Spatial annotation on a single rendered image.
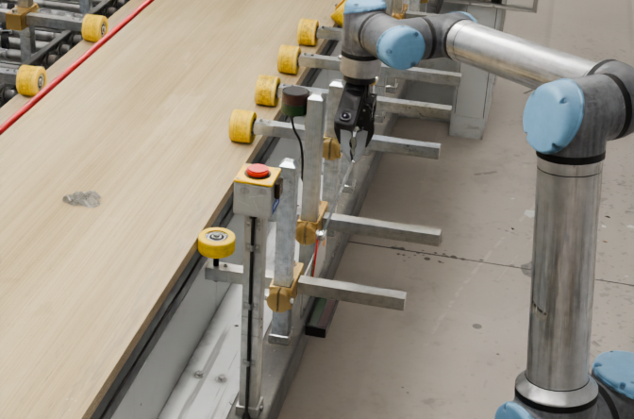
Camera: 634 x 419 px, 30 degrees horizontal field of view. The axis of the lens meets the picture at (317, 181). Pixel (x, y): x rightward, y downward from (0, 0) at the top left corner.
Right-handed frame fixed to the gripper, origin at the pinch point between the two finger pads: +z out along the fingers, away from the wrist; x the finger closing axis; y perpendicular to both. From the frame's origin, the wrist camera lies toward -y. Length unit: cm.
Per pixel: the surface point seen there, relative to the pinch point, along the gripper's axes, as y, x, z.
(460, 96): 249, -8, 81
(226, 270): -27.8, 21.0, 17.0
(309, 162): -7.1, 8.3, -1.2
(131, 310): -58, 31, 10
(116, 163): 1, 57, 10
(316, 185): -7.1, 6.5, 4.1
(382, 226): -2.5, -8.6, 14.4
